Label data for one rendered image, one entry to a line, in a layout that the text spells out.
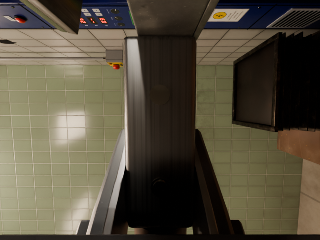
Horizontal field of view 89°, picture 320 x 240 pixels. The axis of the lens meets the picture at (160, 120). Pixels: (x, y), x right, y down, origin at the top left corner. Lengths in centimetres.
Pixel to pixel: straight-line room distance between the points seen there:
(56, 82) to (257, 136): 169
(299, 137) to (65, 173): 159
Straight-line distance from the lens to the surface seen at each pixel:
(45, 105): 161
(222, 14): 65
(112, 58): 105
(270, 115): 62
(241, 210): 175
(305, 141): 93
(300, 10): 73
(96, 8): 62
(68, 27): 46
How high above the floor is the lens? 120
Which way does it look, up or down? level
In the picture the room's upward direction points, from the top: 90 degrees counter-clockwise
